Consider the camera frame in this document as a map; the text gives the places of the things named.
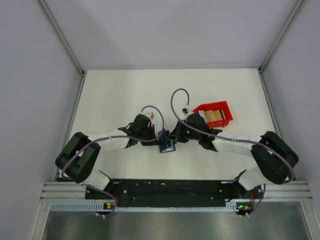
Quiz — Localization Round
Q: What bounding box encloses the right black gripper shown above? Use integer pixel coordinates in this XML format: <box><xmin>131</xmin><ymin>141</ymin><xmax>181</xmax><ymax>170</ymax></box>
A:
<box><xmin>166</xmin><ymin>120</ymin><xmax>201</xmax><ymax>144</ymax></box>

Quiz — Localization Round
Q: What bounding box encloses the blue leather card holder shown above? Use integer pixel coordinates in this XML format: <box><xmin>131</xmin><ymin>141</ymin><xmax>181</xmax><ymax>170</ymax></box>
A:
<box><xmin>158</xmin><ymin>130</ymin><xmax>176</xmax><ymax>154</ymax></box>

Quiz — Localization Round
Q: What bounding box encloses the red plastic bin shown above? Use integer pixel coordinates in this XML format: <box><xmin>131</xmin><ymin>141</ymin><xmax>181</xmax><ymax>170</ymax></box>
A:
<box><xmin>193</xmin><ymin>101</ymin><xmax>234</xmax><ymax>128</ymax></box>

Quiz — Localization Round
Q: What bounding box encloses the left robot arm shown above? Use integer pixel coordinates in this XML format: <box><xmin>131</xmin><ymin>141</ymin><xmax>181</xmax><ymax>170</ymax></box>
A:
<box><xmin>55</xmin><ymin>113</ymin><xmax>165</xmax><ymax>199</ymax></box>

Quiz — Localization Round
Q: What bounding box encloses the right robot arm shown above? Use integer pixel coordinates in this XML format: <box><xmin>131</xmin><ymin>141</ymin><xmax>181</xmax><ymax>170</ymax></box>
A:
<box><xmin>167</xmin><ymin>113</ymin><xmax>299</xmax><ymax>198</ymax></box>

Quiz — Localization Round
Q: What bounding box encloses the gold credit card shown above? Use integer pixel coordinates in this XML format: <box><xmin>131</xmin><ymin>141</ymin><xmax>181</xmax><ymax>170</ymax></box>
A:
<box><xmin>204</xmin><ymin>110</ymin><xmax>217</xmax><ymax>123</ymax></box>

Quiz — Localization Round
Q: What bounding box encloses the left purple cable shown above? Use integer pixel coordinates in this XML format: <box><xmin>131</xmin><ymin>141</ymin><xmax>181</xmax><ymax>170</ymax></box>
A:
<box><xmin>60</xmin><ymin>104</ymin><xmax>166</xmax><ymax>221</ymax></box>

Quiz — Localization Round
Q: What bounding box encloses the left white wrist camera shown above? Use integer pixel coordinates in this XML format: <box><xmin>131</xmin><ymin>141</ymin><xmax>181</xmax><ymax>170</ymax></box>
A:
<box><xmin>142</xmin><ymin>112</ymin><xmax>155</xmax><ymax>123</ymax></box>

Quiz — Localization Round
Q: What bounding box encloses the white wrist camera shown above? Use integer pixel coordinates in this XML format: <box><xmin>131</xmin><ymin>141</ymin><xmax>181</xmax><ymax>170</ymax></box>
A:
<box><xmin>182</xmin><ymin>107</ymin><xmax>194</xmax><ymax>117</ymax></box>
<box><xmin>142</xmin><ymin>112</ymin><xmax>155</xmax><ymax>123</ymax></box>

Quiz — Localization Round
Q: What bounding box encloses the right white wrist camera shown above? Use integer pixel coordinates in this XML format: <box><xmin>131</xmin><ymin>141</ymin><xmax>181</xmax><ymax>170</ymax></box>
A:
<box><xmin>182</xmin><ymin>107</ymin><xmax>194</xmax><ymax>117</ymax></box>

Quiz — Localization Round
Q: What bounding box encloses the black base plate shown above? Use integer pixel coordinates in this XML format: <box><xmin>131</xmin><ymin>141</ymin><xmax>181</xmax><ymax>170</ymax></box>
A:
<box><xmin>84</xmin><ymin>178</ymin><xmax>266</xmax><ymax>208</ymax></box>

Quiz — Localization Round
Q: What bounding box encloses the grey slotted cable duct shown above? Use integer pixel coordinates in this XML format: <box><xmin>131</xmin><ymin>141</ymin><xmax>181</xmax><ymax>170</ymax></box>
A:
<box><xmin>50</xmin><ymin>201</ymin><xmax>253</xmax><ymax>213</ymax></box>

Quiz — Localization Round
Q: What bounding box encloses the aluminium front rail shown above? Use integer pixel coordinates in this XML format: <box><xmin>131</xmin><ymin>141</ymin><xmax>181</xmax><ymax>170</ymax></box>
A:
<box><xmin>40</xmin><ymin>179</ymin><xmax>313</xmax><ymax>202</ymax></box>

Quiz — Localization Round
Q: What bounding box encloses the left aluminium frame post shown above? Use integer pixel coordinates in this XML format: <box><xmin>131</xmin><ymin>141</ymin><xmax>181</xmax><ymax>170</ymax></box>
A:
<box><xmin>36</xmin><ymin>0</ymin><xmax>85</xmax><ymax>76</ymax></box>

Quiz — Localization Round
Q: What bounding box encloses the aluminium frame post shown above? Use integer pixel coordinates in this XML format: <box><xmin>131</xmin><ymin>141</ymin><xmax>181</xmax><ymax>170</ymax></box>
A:
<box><xmin>258</xmin><ymin>0</ymin><xmax>307</xmax><ymax>73</ymax></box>
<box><xmin>36</xmin><ymin>0</ymin><xmax>85</xmax><ymax>76</ymax></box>

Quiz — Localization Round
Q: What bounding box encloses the right aluminium frame post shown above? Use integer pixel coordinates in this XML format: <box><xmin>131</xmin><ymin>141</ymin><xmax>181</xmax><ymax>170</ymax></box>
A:
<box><xmin>258</xmin><ymin>0</ymin><xmax>307</xmax><ymax>73</ymax></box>

